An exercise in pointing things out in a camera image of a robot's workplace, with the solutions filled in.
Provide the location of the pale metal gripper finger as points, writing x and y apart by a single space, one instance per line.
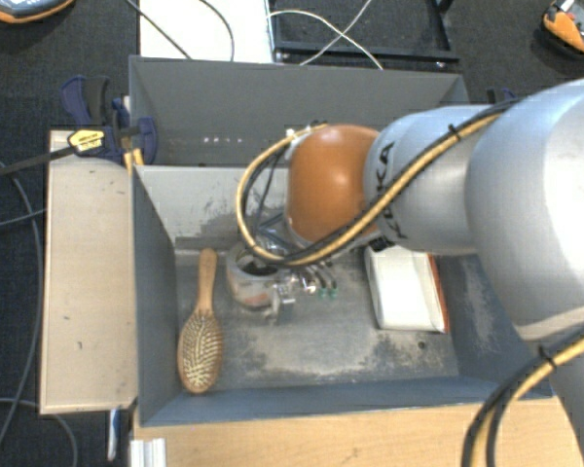
285 312

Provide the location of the white cup with orange print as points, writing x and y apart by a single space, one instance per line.
245 287

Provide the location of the grey metal bin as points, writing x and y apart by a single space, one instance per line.
331 348

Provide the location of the wooden hairbrush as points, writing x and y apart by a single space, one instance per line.
200 348

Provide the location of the white box with red edge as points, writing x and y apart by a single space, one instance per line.
404 295

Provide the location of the pale wood flat board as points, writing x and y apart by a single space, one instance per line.
87 280

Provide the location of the black cylinder on white bracket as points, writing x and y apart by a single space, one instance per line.
380 243

